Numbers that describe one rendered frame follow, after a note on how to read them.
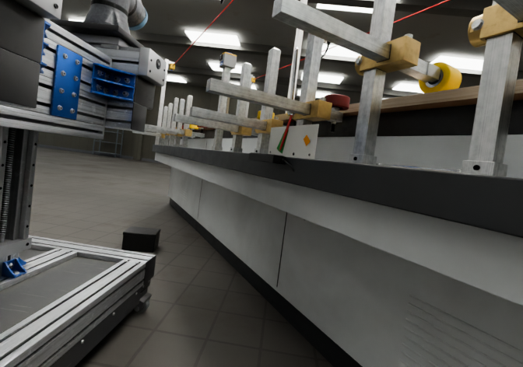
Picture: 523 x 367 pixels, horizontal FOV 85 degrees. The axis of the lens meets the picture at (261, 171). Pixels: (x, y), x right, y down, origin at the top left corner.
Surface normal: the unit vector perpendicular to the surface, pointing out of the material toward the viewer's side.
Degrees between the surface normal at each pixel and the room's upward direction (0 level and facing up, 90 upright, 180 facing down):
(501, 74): 90
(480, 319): 90
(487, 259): 90
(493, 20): 90
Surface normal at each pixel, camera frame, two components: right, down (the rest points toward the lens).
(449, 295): -0.87, -0.10
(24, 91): 0.99, 0.13
